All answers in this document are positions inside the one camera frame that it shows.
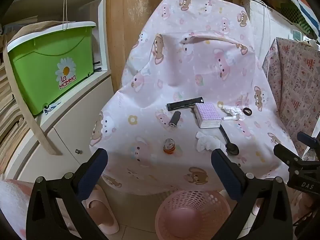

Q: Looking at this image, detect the black plastic spoon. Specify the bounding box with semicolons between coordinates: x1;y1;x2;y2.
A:
190;107;240;155

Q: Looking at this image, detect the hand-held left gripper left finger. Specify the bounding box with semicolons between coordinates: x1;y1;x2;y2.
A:
26;148;109;240

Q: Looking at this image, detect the white tissue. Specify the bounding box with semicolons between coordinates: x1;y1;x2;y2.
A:
195;131;228;153

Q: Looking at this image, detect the white shelf unit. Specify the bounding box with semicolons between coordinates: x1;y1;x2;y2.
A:
5;0;112;80

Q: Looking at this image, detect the purple checked tissue pack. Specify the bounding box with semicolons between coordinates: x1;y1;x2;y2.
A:
194;103;223;129

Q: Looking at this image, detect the white plastic wrapper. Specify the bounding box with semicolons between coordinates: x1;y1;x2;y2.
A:
220;105;245;122

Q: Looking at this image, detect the pink cartoon printed cloth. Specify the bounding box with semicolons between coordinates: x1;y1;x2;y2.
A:
90;0;299;195

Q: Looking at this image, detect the pink slipper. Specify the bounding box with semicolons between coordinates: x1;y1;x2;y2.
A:
82;185;120;235

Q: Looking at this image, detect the wooden door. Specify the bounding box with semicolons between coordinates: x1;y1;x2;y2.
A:
106;0;244;93

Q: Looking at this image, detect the green plastic storage box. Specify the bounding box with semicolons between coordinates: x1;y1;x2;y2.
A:
7;21;97;116

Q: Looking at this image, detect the pink perforated plastic basket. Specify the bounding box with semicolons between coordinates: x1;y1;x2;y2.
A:
155;189;231;240

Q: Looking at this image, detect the blue white striped cloth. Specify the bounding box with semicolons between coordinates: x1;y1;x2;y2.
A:
257;0;320;39

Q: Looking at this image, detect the red patterned printed cloth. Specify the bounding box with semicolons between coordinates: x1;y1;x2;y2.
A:
261;37;320;160

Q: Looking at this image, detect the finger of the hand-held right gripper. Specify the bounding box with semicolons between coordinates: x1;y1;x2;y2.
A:
273;143;304;167
297;131;320;153

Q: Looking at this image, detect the person's pink fleece clothing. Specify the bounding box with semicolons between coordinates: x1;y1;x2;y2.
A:
0;179;83;240

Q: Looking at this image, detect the beige wooden slat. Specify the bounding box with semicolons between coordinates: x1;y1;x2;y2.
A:
2;25;63;155

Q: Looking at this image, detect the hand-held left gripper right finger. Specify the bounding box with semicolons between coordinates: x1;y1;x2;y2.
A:
211;149;293;240

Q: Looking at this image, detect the black wrapper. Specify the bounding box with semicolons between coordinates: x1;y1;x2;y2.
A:
166;97;205;112

